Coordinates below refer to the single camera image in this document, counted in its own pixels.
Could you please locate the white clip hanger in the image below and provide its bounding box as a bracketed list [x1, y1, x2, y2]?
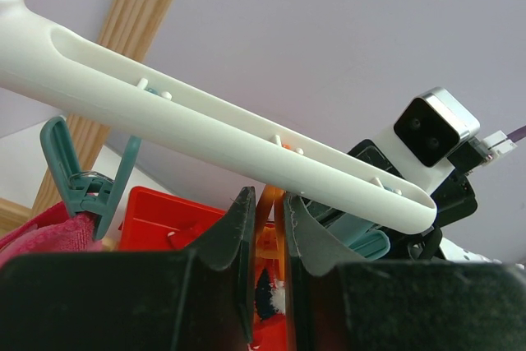
[0, 0, 436, 235]

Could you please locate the orange clothes peg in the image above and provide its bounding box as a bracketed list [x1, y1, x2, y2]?
[252, 143, 305, 286]

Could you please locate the red patterned sock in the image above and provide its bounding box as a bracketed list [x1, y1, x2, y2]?
[247, 258, 287, 350]

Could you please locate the wooden clothes rack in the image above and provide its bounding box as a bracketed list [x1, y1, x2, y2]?
[0, 0, 196, 249]

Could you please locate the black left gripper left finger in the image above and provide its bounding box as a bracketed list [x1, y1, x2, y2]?
[1, 187, 256, 350]

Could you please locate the pink towel sock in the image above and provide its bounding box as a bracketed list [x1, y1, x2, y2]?
[1, 202, 103, 266]

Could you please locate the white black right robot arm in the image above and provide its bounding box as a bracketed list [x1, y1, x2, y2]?
[304, 135, 497, 263]

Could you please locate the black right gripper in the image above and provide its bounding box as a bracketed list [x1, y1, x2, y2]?
[303, 139, 480, 261]

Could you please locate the teal middle clothes peg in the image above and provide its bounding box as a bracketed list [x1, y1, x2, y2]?
[39, 117, 141, 240]

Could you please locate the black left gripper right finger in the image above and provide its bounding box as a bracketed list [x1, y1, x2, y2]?
[284, 194, 525, 350]

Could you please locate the red plastic tray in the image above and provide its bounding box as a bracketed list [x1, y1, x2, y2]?
[118, 187, 225, 252]

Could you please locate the teal end clothes peg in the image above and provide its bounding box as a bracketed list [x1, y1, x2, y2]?
[328, 184, 404, 261]

